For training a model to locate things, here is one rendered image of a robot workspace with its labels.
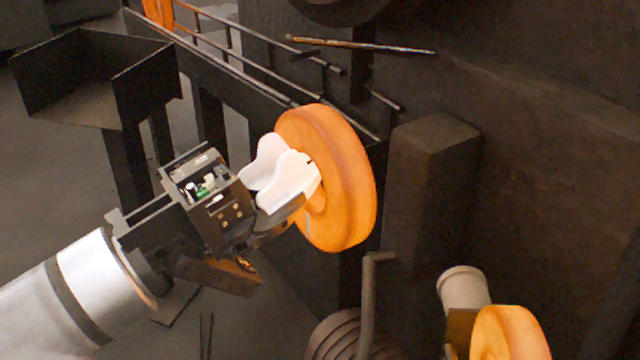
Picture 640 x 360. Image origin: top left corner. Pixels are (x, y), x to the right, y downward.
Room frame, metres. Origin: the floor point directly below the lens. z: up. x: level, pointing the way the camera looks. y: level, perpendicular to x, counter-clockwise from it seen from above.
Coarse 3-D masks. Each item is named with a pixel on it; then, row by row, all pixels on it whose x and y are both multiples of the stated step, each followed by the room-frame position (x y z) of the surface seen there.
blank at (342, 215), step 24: (288, 120) 0.47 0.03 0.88; (312, 120) 0.44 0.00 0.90; (336, 120) 0.44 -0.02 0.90; (288, 144) 0.47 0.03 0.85; (312, 144) 0.43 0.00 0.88; (336, 144) 0.41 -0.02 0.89; (360, 144) 0.42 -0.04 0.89; (336, 168) 0.40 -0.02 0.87; (360, 168) 0.40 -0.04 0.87; (336, 192) 0.40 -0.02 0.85; (360, 192) 0.39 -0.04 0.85; (312, 216) 0.43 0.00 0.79; (336, 216) 0.39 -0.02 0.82; (360, 216) 0.38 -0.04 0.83; (312, 240) 0.43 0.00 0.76; (336, 240) 0.39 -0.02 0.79; (360, 240) 0.40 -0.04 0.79
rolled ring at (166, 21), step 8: (144, 0) 1.59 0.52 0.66; (152, 0) 1.60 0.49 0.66; (160, 0) 1.47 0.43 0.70; (168, 0) 1.48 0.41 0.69; (144, 8) 1.60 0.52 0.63; (152, 8) 1.60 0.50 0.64; (160, 8) 1.47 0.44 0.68; (168, 8) 1.48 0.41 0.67; (152, 16) 1.58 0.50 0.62; (160, 16) 1.48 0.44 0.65; (168, 16) 1.47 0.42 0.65; (160, 24) 1.49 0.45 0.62; (168, 24) 1.48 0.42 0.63
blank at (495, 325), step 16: (496, 304) 0.34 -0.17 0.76; (480, 320) 0.34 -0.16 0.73; (496, 320) 0.31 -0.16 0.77; (512, 320) 0.30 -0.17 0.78; (528, 320) 0.30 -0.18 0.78; (480, 336) 0.33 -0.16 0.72; (496, 336) 0.30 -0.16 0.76; (512, 336) 0.28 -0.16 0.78; (528, 336) 0.28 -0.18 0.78; (480, 352) 0.32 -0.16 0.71; (496, 352) 0.29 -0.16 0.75; (512, 352) 0.27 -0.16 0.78; (528, 352) 0.27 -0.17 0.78; (544, 352) 0.27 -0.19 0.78
